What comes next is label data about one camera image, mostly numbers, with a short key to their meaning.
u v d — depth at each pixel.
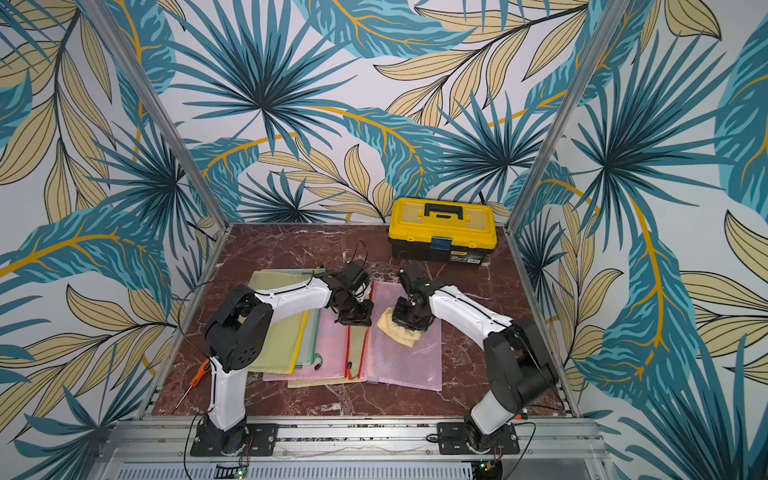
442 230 0.99
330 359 0.86
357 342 0.89
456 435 0.75
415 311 0.65
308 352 0.87
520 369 0.45
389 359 0.86
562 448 0.74
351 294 0.80
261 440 0.73
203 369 0.82
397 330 0.85
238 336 0.52
